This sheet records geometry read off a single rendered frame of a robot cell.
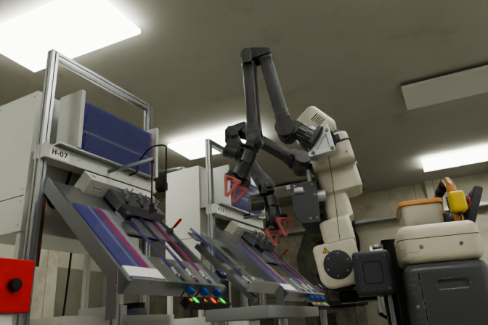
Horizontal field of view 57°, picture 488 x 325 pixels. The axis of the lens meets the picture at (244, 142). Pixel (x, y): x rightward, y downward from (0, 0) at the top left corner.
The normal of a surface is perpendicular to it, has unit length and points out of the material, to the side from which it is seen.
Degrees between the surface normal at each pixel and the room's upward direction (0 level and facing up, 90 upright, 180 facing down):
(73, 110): 90
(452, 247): 90
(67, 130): 90
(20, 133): 90
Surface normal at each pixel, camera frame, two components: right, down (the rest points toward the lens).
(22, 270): 0.87, -0.23
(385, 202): -0.42, -0.32
